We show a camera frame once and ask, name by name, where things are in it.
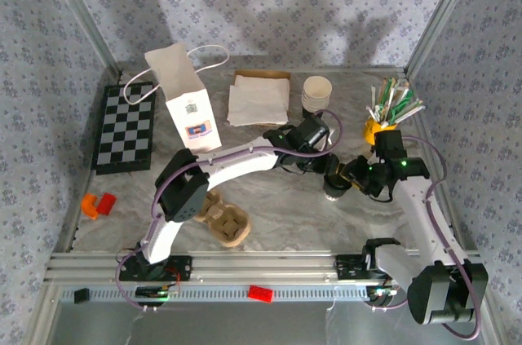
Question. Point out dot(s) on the aluminium right side rail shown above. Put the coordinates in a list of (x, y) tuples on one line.
[(452, 222)]

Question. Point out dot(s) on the aluminium frame post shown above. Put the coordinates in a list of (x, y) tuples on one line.
[(81, 14), (440, 14)]

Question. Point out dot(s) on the red toy brick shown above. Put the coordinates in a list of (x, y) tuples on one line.
[(261, 293)]

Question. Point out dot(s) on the small LED circuit board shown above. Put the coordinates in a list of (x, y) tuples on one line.
[(381, 294), (157, 293)]

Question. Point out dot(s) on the stacked paper coffee cups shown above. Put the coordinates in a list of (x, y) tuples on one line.
[(317, 90)]

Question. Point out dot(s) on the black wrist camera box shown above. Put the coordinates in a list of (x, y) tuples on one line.
[(310, 133), (389, 145)]

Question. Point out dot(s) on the aluminium left frame post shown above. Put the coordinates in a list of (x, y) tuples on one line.
[(81, 14)]

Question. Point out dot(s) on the aluminium right frame post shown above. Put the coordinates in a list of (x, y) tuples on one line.
[(440, 14)]

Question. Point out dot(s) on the yellow metal bucket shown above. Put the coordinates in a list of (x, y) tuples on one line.
[(372, 131)]

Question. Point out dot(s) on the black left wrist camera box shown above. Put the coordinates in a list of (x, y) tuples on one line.
[(310, 133)]

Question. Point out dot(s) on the brown pulp cup carrier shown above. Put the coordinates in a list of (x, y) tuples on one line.
[(224, 222)]

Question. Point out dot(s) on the green wrapped straw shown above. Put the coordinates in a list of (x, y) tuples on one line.
[(401, 104)]

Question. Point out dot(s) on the white napkin stack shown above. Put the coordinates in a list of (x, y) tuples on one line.
[(259, 100)]

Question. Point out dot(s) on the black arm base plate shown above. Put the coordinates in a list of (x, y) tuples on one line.
[(181, 267), (348, 267)]

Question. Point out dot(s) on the small black box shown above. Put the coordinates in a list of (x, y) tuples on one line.
[(81, 295)]

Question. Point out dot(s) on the aluminium left side rail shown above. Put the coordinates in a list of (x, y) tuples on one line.
[(71, 235)]

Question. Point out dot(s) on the orange plastic block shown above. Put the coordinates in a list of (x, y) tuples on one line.
[(89, 204)]

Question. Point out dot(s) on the white paper takeout bag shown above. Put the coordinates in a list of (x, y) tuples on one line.
[(191, 88)]

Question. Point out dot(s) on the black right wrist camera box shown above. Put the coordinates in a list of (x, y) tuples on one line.
[(389, 145)]

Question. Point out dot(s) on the aluminium front frame rail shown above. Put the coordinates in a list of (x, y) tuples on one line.
[(265, 267)]

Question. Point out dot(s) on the red plastic block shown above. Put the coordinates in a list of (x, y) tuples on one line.
[(107, 203)]

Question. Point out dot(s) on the black grey checkerboard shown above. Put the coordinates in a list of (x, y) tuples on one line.
[(124, 129)]

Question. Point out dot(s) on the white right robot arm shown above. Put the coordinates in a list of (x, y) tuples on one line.
[(424, 218)]

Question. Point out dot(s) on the brown paper wrapped straw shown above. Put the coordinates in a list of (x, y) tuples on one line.
[(385, 94)]

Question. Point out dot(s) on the black takeout coffee cup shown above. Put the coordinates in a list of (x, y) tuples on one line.
[(336, 190)]

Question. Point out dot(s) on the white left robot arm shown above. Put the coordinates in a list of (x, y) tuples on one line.
[(232, 161)]

